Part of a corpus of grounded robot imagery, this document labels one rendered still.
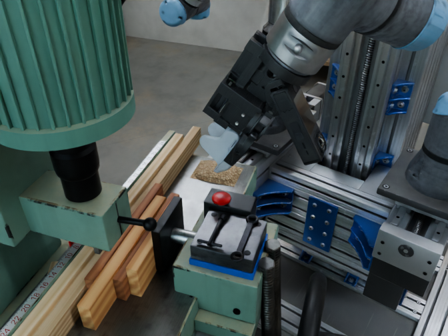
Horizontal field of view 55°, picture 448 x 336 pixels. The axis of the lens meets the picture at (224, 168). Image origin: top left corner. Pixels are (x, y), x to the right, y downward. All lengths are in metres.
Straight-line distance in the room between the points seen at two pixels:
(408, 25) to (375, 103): 0.64
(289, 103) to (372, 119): 0.66
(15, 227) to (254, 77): 0.40
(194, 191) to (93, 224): 0.32
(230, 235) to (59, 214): 0.25
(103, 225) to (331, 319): 1.08
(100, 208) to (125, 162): 1.99
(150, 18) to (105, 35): 3.93
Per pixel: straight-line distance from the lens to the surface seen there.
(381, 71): 1.13
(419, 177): 1.10
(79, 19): 0.45
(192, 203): 0.86
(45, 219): 0.67
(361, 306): 1.62
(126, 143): 2.77
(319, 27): 0.48
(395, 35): 0.55
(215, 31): 4.14
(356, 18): 0.49
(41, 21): 0.45
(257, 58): 0.53
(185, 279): 0.68
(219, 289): 0.67
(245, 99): 0.53
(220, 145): 0.60
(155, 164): 0.89
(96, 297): 0.66
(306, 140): 0.56
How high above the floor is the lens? 1.46
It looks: 36 degrees down
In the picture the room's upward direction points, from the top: straight up
